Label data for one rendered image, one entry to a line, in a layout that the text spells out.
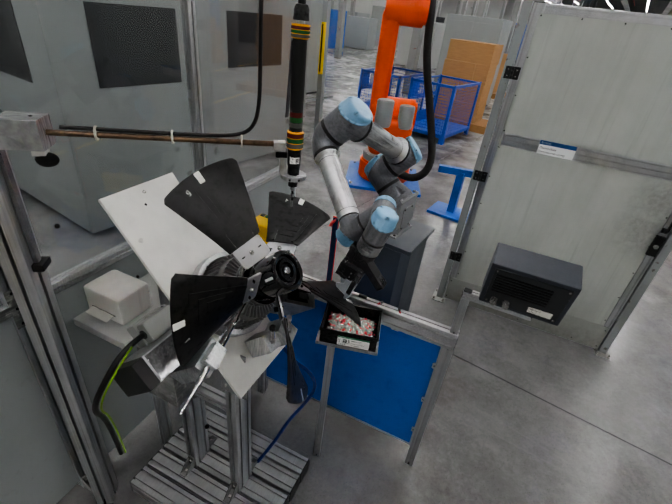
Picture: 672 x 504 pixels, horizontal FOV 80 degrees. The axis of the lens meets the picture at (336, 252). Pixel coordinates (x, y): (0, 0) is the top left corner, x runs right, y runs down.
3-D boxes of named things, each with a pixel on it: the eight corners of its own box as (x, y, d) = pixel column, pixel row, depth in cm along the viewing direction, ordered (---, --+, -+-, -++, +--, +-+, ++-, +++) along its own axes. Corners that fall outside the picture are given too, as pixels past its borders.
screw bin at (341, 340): (317, 342, 146) (319, 328, 142) (326, 313, 160) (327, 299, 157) (376, 354, 144) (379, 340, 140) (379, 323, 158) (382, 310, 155)
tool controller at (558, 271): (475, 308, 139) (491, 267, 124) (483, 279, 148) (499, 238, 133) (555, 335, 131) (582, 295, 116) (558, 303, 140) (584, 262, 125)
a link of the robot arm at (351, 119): (392, 159, 186) (316, 114, 143) (419, 139, 178) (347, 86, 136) (401, 179, 181) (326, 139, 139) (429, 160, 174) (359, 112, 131)
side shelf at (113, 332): (74, 325, 138) (72, 318, 137) (155, 275, 167) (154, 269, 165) (125, 351, 131) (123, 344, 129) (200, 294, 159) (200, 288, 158)
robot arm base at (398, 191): (390, 208, 192) (379, 191, 192) (416, 191, 185) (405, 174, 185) (380, 214, 179) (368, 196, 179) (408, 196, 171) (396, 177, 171)
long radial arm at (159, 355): (201, 300, 120) (224, 290, 113) (215, 321, 121) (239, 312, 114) (119, 364, 96) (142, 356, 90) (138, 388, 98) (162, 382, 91)
